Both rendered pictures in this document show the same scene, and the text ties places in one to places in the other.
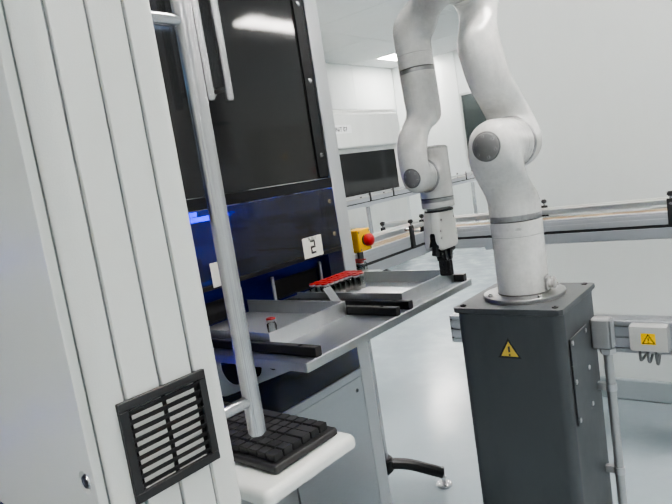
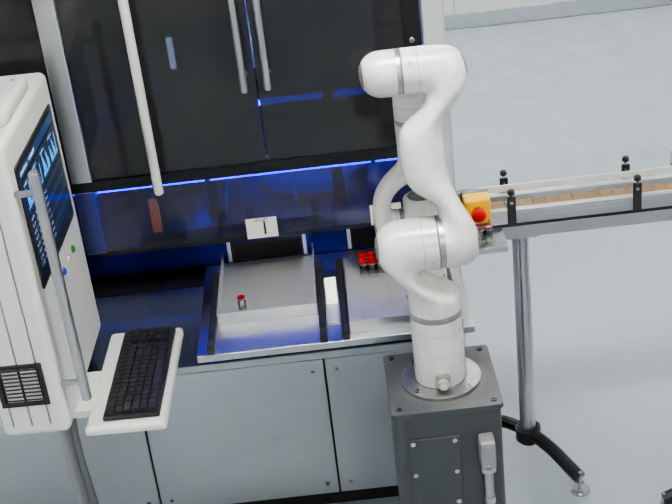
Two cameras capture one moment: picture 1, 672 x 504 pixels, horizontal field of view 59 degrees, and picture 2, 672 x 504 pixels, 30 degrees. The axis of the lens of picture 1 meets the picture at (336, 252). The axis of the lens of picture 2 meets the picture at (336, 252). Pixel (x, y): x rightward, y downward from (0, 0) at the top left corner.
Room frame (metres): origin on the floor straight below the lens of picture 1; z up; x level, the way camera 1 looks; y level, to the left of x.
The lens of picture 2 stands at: (-0.32, -2.23, 2.53)
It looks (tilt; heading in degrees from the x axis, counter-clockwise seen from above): 28 degrees down; 51
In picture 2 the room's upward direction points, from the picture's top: 7 degrees counter-clockwise
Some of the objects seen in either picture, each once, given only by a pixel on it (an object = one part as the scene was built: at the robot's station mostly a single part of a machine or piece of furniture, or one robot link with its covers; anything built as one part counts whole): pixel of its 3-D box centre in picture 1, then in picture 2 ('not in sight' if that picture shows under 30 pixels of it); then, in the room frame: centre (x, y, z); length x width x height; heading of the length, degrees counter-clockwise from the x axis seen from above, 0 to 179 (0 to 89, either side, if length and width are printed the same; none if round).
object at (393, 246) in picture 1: (373, 248); (569, 197); (2.24, -0.14, 0.92); 0.69 x 0.16 x 0.16; 141
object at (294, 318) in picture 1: (258, 321); (267, 282); (1.40, 0.21, 0.90); 0.34 x 0.26 x 0.04; 51
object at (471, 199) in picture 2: (356, 240); (476, 207); (1.93, -0.07, 1.00); 0.08 x 0.07 x 0.07; 51
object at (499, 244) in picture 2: not in sight; (481, 239); (1.97, -0.05, 0.87); 0.14 x 0.13 x 0.02; 51
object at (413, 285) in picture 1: (375, 287); (396, 288); (1.59, -0.09, 0.90); 0.34 x 0.26 x 0.04; 50
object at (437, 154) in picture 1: (432, 171); (420, 219); (1.52, -0.28, 1.18); 0.09 x 0.08 x 0.13; 141
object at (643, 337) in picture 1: (649, 337); not in sight; (1.97, -1.03, 0.50); 0.12 x 0.05 x 0.09; 51
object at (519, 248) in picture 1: (520, 257); (438, 345); (1.40, -0.43, 0.95); 0.19 x 0.19 x 0.18
